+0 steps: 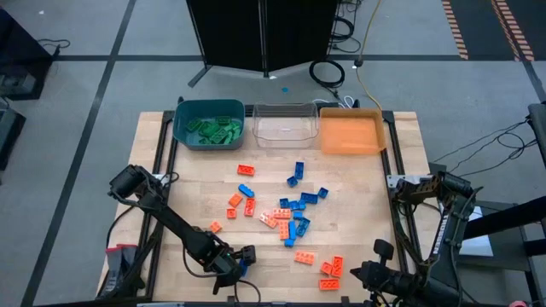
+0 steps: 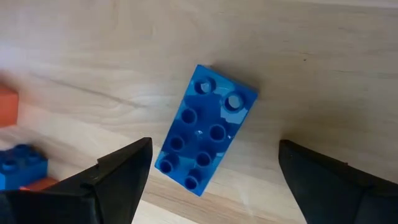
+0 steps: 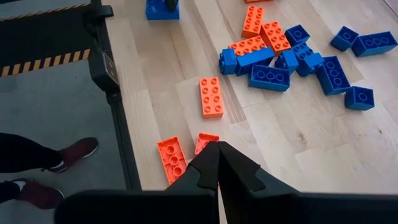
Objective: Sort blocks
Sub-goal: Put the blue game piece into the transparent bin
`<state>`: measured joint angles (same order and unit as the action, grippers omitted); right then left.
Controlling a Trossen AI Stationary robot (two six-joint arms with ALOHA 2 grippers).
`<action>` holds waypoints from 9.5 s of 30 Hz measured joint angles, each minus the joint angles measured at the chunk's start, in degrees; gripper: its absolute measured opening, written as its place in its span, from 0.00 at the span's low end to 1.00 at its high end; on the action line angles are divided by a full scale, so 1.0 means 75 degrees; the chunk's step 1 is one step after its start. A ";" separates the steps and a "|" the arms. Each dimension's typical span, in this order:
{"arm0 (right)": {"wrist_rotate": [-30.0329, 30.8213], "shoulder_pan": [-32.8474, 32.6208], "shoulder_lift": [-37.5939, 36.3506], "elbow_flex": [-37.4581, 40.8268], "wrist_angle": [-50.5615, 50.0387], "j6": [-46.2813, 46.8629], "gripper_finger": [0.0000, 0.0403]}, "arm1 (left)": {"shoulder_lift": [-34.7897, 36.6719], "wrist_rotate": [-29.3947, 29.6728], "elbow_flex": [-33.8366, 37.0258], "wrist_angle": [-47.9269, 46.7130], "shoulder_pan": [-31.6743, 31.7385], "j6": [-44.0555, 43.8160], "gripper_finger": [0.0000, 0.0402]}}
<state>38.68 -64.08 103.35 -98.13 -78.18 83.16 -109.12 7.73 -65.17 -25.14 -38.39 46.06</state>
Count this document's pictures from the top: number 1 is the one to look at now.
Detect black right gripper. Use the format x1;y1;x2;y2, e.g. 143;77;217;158
350;260;427;299

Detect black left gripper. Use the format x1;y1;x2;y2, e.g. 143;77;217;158
200;239;245;295

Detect grey holder with red top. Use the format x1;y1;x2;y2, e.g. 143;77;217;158
100;243;147;299

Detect white paper sheet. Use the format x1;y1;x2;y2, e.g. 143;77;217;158
462;206;495;258

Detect orange plastic tray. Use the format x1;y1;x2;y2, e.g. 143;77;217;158
318;107;387;155

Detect black side stand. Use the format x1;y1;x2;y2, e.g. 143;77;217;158
443;101;546;307

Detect clear plastic bin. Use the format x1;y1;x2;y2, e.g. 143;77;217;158
252;101;320;149

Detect teal plastic bin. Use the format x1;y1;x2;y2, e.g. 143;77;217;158
173;98;247;151

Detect black folding partition screen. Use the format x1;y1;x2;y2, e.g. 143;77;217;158
186;0;339;89

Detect black cabinet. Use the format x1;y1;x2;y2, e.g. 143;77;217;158
0;8;55;101

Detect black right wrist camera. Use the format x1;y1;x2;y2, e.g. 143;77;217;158
374;238;395;262

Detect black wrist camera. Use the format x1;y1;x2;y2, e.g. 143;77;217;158
241;245;258;266
374;238;395;262

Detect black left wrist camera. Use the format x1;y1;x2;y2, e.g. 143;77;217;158
241;245;258;266

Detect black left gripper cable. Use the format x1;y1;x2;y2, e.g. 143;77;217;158
182;245;263;305

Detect white cable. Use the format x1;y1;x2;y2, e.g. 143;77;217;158
312;95;356;110

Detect coiled black floor cable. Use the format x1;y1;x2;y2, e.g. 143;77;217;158
308;58;346;90

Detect black loose floor cables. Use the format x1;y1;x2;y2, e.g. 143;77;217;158
443;119;539;178

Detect yellow cable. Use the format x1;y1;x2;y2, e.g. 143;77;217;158
354;0;384;111

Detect black cable bundle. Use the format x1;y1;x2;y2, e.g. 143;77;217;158
330;0;363;55

